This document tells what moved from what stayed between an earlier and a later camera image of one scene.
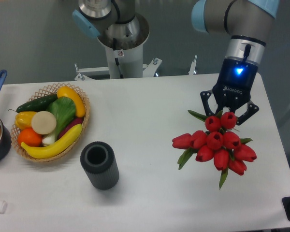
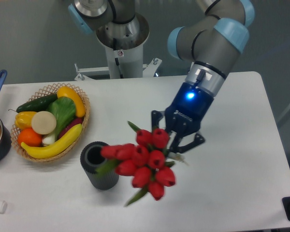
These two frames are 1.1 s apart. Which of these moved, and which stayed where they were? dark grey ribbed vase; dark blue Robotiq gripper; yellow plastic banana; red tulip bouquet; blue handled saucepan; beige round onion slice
Moved: red tulip bouquet; dark blue Robotiq gripper
Stayed: blue handled saucepan; yellow plastic banana; dark grey ribbed vase; beige round onion slice
